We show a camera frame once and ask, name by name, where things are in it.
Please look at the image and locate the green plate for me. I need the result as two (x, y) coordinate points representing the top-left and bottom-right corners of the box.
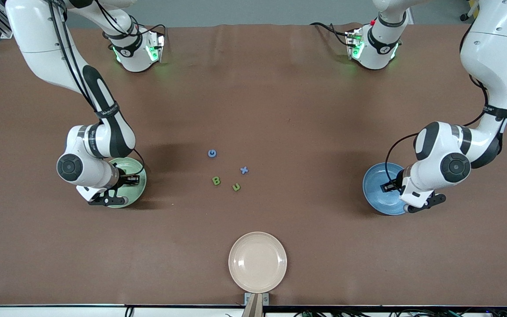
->
(108, 158), (147, 209)

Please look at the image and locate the blue plate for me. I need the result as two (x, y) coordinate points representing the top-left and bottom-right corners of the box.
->
(362, 162), (408, 216)

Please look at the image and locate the brown table mat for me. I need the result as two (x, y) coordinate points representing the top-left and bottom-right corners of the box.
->
(0, 23), (507, 307)

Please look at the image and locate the beige plate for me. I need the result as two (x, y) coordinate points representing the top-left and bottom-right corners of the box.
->
(228, 232), (287, 294)

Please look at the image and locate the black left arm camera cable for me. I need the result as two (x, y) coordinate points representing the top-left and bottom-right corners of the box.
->
(385, 133), (419, 185)

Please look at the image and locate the black right arm base cable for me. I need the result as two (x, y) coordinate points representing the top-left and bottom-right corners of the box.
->
(136, 22), (167, 40)

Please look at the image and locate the black arm base cable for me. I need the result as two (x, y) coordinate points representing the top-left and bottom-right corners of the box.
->
(136, 22), (167, 40)
(310, 22), (352, 47)

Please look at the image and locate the grey mount bracket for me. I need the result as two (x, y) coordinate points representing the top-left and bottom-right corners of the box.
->
(244, 292), (270, 306)

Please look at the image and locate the black left arm base cable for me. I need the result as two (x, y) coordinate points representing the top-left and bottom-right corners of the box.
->
(310, 22), (352, 47)

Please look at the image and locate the beige camera pole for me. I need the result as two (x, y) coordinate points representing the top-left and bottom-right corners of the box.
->
(241, 294), (264, 317)

